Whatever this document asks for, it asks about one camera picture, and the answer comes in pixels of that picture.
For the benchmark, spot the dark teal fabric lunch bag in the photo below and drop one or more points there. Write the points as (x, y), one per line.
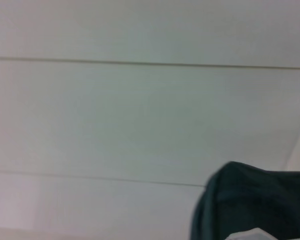
(252, 200)

